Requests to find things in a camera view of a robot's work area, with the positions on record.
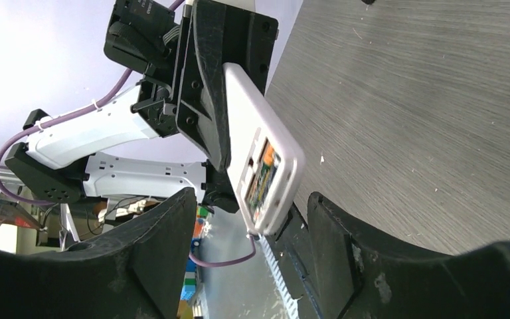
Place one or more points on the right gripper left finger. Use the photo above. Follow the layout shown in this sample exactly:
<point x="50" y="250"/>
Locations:
<point x="135" y="270"/>

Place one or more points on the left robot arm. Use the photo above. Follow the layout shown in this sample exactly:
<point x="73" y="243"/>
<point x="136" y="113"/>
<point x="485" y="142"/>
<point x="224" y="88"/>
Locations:
<point x="65" y="159"/>

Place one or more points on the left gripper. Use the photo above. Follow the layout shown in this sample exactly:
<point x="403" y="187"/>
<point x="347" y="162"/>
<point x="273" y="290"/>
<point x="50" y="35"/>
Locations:
<point x="183" y="71"/>

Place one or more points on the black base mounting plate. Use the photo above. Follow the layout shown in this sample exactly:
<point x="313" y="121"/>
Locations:
<point x="289" y="256"/>

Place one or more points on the small white remote control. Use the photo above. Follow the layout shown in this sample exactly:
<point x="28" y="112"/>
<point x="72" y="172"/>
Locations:
<point x="252" y="121"/>

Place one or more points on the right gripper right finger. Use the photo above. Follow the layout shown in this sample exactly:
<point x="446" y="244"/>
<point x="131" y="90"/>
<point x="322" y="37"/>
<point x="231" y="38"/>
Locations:
<point x="363" y="272"/>

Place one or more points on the orange battery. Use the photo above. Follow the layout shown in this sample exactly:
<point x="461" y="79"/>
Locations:
<point x="267" y="166"/>

